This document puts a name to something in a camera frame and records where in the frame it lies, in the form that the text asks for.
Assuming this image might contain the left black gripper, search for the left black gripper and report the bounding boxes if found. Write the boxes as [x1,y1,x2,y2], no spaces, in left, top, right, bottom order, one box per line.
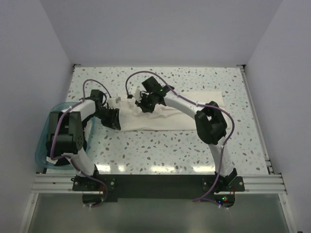
[91,107,121,130]

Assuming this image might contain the white t-shirt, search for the white t-shirt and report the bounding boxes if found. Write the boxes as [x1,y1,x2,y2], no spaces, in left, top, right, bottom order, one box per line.
[116,91,225,132]

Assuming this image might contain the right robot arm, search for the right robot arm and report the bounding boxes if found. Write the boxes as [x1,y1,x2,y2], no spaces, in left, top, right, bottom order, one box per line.
[134,77,237,191]

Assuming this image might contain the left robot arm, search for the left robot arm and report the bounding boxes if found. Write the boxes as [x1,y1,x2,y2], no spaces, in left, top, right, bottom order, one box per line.
[46,90,121,190]

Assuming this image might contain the black clothes in basket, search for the black clothes in basket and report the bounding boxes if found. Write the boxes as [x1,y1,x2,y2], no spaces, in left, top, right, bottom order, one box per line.
[46,115,86,166]

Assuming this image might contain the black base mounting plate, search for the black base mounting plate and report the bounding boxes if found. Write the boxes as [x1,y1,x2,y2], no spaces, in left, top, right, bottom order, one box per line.
[71,174,245,207]

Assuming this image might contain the blue plastic basket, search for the blue plastic basket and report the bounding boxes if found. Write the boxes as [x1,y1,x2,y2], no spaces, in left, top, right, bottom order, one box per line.
[35,117,95,170]

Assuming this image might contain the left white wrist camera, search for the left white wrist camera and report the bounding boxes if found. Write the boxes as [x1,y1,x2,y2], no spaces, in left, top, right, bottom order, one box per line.
[106,96,121,109]

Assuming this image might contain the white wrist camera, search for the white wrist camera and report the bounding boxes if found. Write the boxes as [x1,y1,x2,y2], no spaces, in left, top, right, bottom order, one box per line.
[106,96,121,109]
[127,88,142,102]

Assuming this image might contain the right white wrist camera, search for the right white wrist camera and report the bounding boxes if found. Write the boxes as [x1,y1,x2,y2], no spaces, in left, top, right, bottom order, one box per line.
[127,88,142,102]

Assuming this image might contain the aluminium frame rail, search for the aluminium frame rail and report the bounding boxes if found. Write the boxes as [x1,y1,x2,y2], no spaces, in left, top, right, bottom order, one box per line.
[31,174,287,194]

